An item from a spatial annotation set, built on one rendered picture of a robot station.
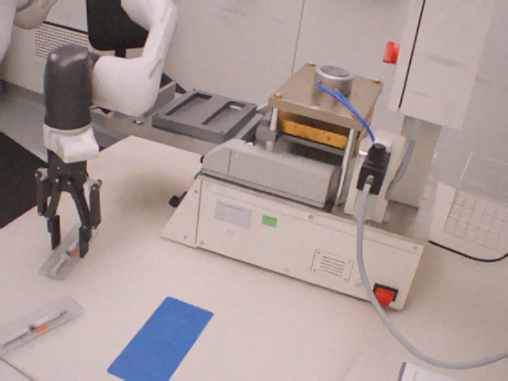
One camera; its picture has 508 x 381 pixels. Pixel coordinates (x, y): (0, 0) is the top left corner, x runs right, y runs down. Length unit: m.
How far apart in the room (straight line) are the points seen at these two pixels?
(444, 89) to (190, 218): 0.57
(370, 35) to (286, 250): 1.59
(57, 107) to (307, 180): 0.47
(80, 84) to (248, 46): 1.91
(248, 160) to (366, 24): 1.58
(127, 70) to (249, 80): 1.88
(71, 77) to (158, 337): 0.47
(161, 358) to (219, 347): 0.11
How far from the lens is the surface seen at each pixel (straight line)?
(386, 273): 1.17
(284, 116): 1.17
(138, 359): 1.03
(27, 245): 1.29
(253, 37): 2.85
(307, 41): 2.74
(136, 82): 1.05
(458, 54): 1.00
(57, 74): 1.02
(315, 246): 1.17
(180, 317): 1.11
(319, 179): 1.11
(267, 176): 1.14
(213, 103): 1.36
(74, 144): 1.04
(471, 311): 1.31
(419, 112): 1.03
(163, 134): 1.26
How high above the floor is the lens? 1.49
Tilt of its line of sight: 29 degrees down
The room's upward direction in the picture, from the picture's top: 9 degrees clockwise
